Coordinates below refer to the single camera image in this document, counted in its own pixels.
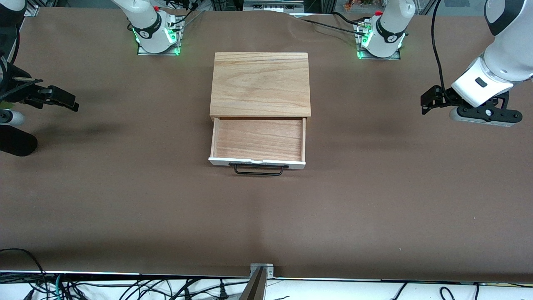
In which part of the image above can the grey metal camera mount bracket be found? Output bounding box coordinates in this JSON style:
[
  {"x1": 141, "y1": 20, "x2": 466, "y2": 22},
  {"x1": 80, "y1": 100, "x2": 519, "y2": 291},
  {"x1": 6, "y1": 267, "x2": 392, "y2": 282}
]
[{"x1": 238, "y1": 262, "x2": 274, "y2": 300}]

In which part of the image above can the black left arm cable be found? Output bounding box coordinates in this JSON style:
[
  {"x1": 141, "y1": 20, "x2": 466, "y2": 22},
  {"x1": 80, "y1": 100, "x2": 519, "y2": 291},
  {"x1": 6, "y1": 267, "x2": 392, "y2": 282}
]
[{"x1": 431, "y1": 0, "x2": 449, "y2": 91}]

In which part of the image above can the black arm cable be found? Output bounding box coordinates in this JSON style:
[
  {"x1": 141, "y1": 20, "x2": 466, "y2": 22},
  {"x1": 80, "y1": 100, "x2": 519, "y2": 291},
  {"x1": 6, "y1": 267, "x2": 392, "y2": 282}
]
[
  {"x1": 431, "y1": 0, "x2": 449, "y2": 91},
  {"x1": 0, "y1": 52, "x2": 10, "y2": 98}
]

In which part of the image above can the grey electronics box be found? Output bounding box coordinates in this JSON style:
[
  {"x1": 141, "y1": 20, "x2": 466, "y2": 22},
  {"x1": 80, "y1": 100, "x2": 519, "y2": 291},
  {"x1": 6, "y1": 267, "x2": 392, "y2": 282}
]
[{"x1": 243, "y1": 0, "x2": 305, "y2": 13}]

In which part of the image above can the white-fronted wooden drawer with handle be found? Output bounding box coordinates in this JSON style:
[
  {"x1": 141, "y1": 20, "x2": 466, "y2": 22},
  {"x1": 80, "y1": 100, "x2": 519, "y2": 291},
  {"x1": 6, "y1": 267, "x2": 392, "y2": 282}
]
[{"x1": 208, "y1": 117, "x2": 307, "y2": 170}]

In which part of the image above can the wooden drawer cabinet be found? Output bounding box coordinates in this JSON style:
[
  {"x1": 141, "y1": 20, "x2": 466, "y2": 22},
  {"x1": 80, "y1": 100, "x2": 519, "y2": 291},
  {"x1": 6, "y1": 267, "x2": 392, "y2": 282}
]
[{"x1": 209, "y1": 52, "x2": 312, "y2": 122}]

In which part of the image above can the brown table cover sheet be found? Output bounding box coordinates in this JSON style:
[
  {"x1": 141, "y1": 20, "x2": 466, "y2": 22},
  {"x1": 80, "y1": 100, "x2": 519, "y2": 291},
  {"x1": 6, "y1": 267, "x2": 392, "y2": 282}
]
[{"x1": 0, "y1": 6, "x2": 533, "y2": 284}]

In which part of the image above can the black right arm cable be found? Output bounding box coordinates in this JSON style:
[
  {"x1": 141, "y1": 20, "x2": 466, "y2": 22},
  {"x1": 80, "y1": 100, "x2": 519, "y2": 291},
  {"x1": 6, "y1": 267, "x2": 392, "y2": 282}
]
[{"x1": 0, "y1": 52, "x2": 10, "y2": 98}]

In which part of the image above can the black metal drawer handle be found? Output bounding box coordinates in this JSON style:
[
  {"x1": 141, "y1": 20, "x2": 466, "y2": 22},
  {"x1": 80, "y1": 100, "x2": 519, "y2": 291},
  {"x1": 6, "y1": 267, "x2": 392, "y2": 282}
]
[{"x1": 229, "y1": 163, "x2": 289, "y2": 176}]

